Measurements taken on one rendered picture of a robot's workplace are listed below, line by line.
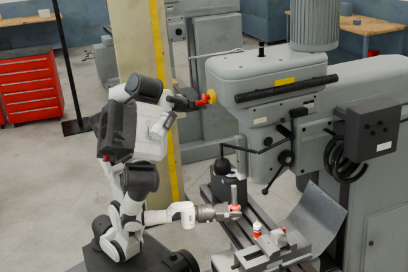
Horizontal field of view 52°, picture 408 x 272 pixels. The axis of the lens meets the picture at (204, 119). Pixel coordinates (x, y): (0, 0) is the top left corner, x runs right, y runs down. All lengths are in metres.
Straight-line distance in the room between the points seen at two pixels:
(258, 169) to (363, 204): 0.58
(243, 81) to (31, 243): 2.92
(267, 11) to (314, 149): 7.28
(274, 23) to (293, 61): 7.51
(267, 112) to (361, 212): 0.76
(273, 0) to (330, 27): 7.32
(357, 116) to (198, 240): 2.33
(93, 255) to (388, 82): 1.97
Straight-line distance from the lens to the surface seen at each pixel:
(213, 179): 2.48
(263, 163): 1.84
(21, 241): 4.17
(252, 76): 1.61
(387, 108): 1.72
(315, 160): 1.95
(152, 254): 2.77
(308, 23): 1.76
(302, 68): 1.72
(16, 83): 6.26
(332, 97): 1.88
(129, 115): 1.85
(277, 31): 9.27
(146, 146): 1.85
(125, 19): 3.31
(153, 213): 2.07
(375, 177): 2.14
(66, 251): 3.88
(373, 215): 2.25
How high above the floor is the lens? 2.38
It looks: 24 degrees down
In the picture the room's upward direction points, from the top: 4 degrees counter-clockwise
